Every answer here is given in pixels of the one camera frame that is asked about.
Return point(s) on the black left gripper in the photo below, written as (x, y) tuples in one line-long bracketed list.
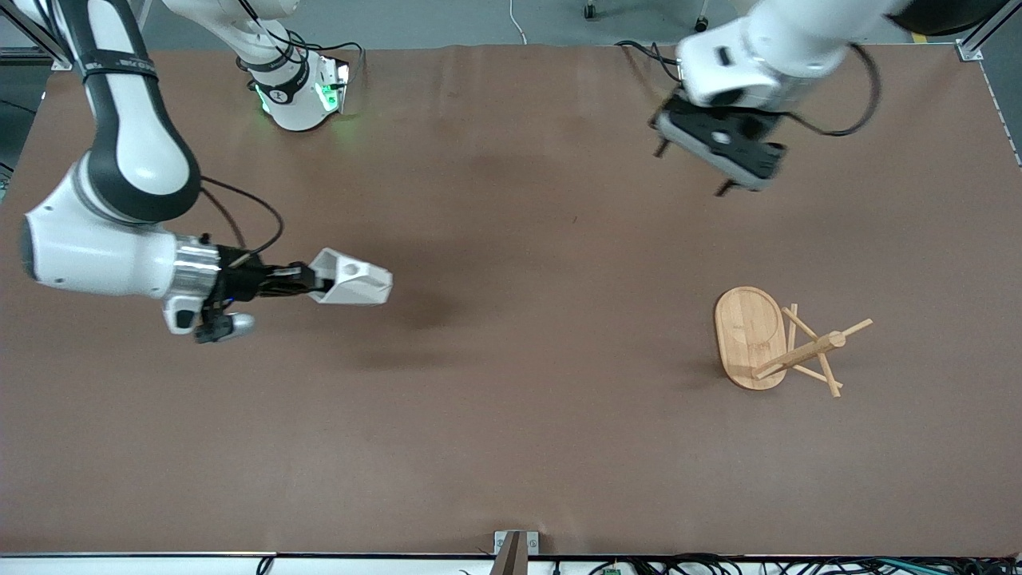
[(723, 188)]

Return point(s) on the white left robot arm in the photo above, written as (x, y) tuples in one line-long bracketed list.
[(766, 56)]

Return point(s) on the aluminium frame post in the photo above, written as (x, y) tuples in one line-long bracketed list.
[(62, 62), (968, 49)]

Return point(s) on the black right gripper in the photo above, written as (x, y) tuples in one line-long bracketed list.
[(242, 280)]

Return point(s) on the white faceted cup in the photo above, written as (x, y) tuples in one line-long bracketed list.
[(355, 279)]

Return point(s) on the metal table edge bracket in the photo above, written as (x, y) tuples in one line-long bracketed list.
[(532, 543)]

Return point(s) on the wooden cup rack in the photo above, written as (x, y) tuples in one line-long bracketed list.
[(750, 335)]

